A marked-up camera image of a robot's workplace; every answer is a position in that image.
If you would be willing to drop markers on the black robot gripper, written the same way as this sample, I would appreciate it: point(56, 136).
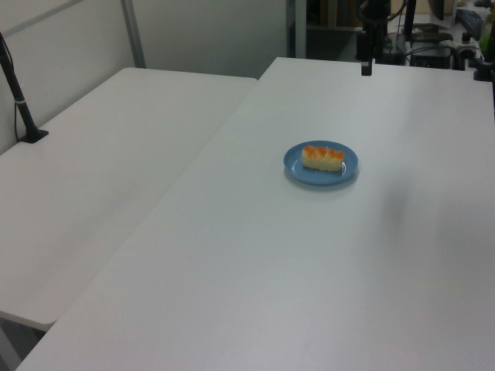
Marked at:
point(374, 11)

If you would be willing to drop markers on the grey metal cabinet frame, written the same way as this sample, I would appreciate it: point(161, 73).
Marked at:
point(297, 27)

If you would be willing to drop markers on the black keyboard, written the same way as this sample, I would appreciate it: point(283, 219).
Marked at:
point(468, 19)

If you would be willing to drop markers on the black upright monitor stand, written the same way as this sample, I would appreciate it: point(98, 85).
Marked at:
point(410, 19)

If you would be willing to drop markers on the black camera stand pole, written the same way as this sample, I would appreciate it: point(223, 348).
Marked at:
point(17, 98)

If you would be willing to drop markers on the black clamp on table edge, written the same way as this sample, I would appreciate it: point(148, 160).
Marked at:
point(482, 70)

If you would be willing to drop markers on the bread with orange topping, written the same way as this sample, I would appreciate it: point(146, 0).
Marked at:
point(322, 158)

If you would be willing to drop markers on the black box device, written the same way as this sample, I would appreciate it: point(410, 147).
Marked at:
point(430, 58)

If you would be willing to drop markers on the blue round plate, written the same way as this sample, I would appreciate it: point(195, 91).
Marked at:
point(305, 172)

